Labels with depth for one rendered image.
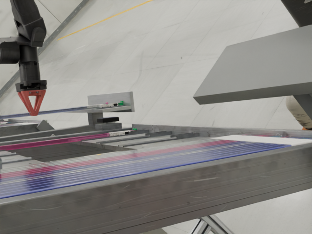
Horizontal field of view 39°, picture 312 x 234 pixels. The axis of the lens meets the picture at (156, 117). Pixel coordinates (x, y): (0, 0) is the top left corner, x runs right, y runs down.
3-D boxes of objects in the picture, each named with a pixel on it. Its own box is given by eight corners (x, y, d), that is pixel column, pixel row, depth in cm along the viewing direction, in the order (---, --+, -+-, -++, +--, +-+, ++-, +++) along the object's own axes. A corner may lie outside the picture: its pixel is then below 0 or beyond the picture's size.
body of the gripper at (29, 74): (24, 87, 122) (22, 61, 122) (15, 89, 131) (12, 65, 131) (48, 86, 126) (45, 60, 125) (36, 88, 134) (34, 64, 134)
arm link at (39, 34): (46, 28, 123) (30, 19, 128) (8, 26, 115) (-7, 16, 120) (40, 68, 127) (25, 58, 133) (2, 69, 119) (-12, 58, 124)
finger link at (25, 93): (25, 117, 124) (22, 83, 124) (18, 117, 130) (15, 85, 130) (48, 114, 128) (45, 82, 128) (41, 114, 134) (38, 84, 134)
